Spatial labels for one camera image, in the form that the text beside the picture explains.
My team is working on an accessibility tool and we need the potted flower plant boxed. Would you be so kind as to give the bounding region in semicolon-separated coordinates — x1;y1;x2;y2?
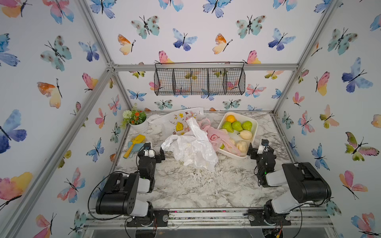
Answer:
120;103;148;132

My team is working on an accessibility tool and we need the blue toy scoop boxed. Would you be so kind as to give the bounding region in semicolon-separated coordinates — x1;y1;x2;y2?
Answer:
128;141;144;154

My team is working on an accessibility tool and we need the green pear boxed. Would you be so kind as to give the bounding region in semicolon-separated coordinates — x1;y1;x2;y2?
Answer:
232;121;244;132
242;121;253;131
221;122;234;133

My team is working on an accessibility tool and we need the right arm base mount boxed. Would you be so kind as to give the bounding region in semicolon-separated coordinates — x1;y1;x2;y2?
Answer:
243;208;291;226

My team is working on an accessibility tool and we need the yellow toy shovel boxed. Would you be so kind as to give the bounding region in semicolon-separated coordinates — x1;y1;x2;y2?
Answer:
123;134;146;159

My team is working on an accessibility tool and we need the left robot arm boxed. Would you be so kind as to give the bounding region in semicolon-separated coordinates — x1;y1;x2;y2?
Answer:
95;143;165;219

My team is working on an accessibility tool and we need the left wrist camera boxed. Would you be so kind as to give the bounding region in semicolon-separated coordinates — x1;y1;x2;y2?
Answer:
144;149;156;158

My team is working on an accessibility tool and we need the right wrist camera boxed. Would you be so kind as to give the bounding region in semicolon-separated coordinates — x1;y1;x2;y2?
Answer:
257;144;269;154

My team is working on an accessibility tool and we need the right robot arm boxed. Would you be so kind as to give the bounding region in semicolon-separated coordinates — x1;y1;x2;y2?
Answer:
247;139;331;217

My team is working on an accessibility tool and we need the white printed plastic bag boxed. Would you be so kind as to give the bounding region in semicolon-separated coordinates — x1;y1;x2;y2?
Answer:
148;107;204;137

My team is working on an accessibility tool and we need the green pear left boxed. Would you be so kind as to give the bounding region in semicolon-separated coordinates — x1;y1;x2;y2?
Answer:
221;122;234;133

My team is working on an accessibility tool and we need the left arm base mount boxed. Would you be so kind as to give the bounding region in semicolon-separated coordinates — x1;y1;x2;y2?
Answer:
126;209;169;228

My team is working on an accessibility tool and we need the green pear middle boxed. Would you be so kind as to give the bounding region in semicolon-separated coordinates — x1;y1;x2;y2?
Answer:
232;121;244;132

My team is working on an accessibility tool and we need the black wire basket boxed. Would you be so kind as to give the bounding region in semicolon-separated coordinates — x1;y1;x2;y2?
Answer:
151;61;246;96

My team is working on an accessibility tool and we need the green pear right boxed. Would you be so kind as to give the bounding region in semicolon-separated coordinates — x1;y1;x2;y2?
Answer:
242;121;253;131

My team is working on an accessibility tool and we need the beige pear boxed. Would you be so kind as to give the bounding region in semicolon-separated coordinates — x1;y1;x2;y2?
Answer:
239;130;253;140
235;141;249;153

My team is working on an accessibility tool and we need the white plastic tray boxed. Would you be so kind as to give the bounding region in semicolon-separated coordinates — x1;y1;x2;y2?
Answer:
218;112;259;160

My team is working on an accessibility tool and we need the pink plastic bag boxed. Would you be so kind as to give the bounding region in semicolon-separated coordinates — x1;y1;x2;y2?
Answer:
198;118;241;156

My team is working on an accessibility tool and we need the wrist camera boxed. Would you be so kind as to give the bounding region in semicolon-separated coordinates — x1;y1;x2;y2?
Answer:
144;149;156;158
257;144;269;154

